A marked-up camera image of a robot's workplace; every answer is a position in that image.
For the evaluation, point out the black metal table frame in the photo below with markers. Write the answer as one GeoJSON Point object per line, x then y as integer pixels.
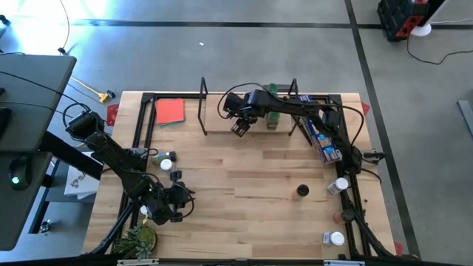
{"type": "Point", "coordinates": [148, 98]}

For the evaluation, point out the black round device with light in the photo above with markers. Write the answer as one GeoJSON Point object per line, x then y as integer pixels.
{"type": "Point", "coordinates": [18, 175]}

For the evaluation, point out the blue plastic wrap box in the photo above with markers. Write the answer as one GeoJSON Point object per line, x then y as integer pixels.
{"type": "Point", "coordinates": [325, 146]}

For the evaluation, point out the black floor object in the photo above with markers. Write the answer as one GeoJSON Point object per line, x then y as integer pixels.
{"type": "Point", "coordinates": [3, 20]}

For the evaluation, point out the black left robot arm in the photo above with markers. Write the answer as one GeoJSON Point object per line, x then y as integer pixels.
{"type": "Point", "coordinates": [111, 155]}

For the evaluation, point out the black desk base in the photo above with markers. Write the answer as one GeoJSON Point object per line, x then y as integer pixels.
{"type": "Point", "coordinates": [74, 157]}

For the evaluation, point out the silver metal bracket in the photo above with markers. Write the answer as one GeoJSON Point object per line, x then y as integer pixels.
{"type": "Point", "coordinates": [138, 262]}
{"type": "Point", "coordinates": [343, 263]}

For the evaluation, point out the red corner pad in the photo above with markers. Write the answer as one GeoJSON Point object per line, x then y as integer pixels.
{"type": "Point", "coordinates": [365, 108]}
{"type": "Point", "coordinates": [398, 248]}
{"type": "Point", "coordinates": [112, 115]}

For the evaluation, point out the white printed box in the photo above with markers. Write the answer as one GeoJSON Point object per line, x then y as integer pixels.
{"type": "Point", "coordinates": [79, 184]}

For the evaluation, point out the potted succulent plant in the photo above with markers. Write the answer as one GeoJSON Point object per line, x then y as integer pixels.
{"type": "Point", "coordinates": [136, 242]}

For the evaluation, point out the black and red tool case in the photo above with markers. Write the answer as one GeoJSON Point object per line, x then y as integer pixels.
{"type": "Point", "coordinates": [397, 16]}

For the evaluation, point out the white lid bagel seasoning jar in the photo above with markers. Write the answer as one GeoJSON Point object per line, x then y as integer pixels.
{"type": "Point", "coordinates": [143, 210]}
{"type": "Point", "coordinates": [340, 183]}
{"type": "Point", "coordinates": [336, 238]}
{"type": "Point", "coordinates": [166, 164]}

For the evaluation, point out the black lid olive herb jar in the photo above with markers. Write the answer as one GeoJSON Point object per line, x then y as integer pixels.
{"type": "Point", "coordinates": [160, 158]}

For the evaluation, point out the grey desk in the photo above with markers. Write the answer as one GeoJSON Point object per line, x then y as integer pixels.
{"type": "Point", "coordinates": [29, 111]}

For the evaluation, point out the yellow tag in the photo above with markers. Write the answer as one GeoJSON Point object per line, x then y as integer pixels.
{"type": "Point", "coordinates": [145, 219]}

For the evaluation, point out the white and black tower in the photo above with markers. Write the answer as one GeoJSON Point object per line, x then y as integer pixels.
{"type": "Point", "coordinates": [425, 27]}

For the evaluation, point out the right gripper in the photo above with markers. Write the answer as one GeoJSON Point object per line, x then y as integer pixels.
{"type": "Point", "coordinates": [255, 105]}

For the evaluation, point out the black lid orange spice jar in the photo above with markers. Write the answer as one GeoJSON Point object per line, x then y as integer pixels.
{"type": "Point", "coordinates": [302, 190]}
{"type": "Point", "coordinates": [338, 218]}

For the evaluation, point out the teal mat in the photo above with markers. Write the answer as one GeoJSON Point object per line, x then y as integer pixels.
{"type": "Point", "coordinates": [173, 125]}

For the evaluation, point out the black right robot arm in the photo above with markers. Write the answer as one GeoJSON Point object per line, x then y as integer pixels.
{"type": "Point", "coordinates": [292, 107]}

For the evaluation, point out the green lid spice jar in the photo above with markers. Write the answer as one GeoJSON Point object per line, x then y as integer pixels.
{"type": "Point", "coordinates": [272, 122]}
{"type": "Point", "coordinates": [272, 88]}

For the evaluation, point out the caster wheel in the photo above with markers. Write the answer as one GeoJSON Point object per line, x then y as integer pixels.
{"type": "Point", "coordinates": [44, 226]}

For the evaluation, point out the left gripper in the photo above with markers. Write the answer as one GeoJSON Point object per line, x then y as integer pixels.
{"type": "Point", "coordinates": [166, 205]}

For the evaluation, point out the red notebook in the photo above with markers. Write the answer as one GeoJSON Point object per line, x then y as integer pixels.
{"type": "Point", "coordinates": [170, 111]}

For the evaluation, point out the black plug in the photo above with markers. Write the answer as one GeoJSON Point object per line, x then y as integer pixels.
{"type": "Point", "coordinates": [111, 94]}

